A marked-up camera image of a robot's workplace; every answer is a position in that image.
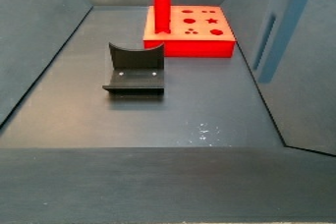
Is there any red shape-sorting board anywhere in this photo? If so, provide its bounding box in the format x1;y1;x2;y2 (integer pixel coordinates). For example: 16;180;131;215
143;6;236;58

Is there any black curved stand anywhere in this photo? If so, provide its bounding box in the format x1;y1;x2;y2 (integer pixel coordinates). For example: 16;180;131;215
103;44;164;93

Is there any red tall peg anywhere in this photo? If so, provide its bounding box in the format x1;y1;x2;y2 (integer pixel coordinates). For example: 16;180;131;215
153;0;171;33

